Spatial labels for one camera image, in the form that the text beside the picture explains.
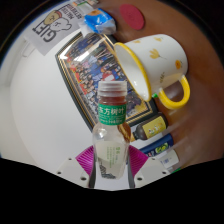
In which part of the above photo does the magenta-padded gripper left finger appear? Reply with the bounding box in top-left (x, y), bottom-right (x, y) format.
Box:
top-left (55, 145), bottom-right (97, 189)

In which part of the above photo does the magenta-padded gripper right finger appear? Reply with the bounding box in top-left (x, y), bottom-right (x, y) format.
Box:
top-left (126, 145), bottom-right (172, 190)

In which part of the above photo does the clear plastic tea bottle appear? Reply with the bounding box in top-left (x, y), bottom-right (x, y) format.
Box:
top-left (88, 80), bottom-right (132, 190)

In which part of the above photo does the small dark brown bottle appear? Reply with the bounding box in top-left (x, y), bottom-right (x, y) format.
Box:
top-left (130, 113), bottom-right (169, 143)

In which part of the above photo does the framed group photo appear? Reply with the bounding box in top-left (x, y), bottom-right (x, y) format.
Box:
top-left (55, 30), bottom-right (159, 132)

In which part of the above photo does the white mug with yellow rim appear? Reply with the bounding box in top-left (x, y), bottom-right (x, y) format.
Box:
top-left (113, 33), bottom-right (191, 111)

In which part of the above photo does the blue and white snack packet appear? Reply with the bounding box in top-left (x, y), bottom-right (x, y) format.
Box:
top-left (83, 8), bottom-right (117, 36)

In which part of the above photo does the flat round red coaster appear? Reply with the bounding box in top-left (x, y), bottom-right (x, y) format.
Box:
top-left (119, 3), bottom-right (146, 31)

